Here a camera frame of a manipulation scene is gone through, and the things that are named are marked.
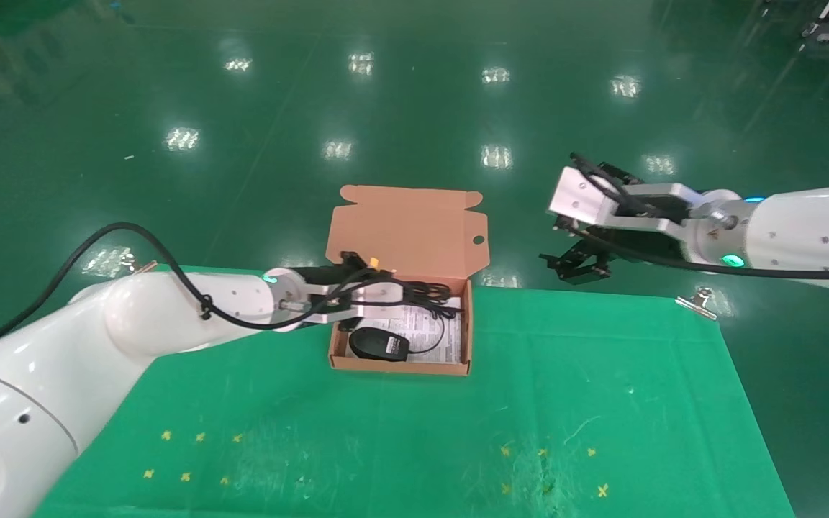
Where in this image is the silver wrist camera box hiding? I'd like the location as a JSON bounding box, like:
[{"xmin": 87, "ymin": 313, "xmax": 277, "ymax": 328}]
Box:
[
  {"xmin": 310, "ymin": 277, "xmax": 406, "ymax": 326},
  {"xmin": 548, "ymin": 167, "xmax": 707, "ymax": 235}
]

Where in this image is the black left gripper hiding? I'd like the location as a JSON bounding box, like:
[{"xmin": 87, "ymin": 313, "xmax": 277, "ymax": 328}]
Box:
[{"xmin": 291, "ymin": 263, "xmax": 390, "ymax": 287}]

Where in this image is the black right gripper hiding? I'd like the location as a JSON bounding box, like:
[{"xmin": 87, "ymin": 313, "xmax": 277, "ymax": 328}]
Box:
[{"xmin": 540, "ymin": 227, "xmax": 694, "ymax": 286}]

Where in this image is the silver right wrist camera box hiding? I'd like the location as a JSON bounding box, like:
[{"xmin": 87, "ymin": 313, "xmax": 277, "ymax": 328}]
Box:
[{"xmin": 548, "ymin": 167, "xmax": 707, "ymax": 235}]

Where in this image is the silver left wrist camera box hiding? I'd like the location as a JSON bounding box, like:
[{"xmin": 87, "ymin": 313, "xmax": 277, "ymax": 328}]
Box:
[{"xmin": 310, "ymin": 277, "xmax": 406, "ymax": 326}]

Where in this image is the green table mat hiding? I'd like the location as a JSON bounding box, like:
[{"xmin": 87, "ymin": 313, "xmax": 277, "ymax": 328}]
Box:
[{"xmin": 33, "ymin": 264, "xmax": 797, "ymax": 518}]

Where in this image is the black wired mouse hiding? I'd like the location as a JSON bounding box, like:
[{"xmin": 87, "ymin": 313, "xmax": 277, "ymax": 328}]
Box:
[{"xmin": 348, "ymin": 306, "xmax": 467, "ymax": 363}]

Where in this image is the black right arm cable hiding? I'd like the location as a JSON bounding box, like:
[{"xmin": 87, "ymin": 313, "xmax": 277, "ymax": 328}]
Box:
[{"xmin": 571, "ymin": 153, "xmax": 829, "ymax": 278}]

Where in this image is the black data cable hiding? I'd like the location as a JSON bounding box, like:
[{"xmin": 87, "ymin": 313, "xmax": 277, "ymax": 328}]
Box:
[{"xmin": 386, "ymin": 281, "xmax": 467, "ymax": 321}]

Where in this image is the orange cardboard box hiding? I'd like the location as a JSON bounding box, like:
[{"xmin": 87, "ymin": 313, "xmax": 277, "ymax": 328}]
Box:
[{"xmin": 325, "ymin": 186, "xmax": 491, "ymax": 377}]

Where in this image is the metal mat clip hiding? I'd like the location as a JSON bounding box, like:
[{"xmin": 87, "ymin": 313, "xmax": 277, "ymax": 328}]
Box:
[
  {"xmin": 676, "ymin": 286, "xmax": 719, "ymax": 321},
  {"xmin": 121, "ymin": 252, "xmax": 158, "ymax": 278}
]

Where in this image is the white printed leaflet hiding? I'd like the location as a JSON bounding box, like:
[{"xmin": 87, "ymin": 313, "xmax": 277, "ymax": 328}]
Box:
[{"xmin": 343, "ymin": 292, "xmax": 463, "ymax": 364}]

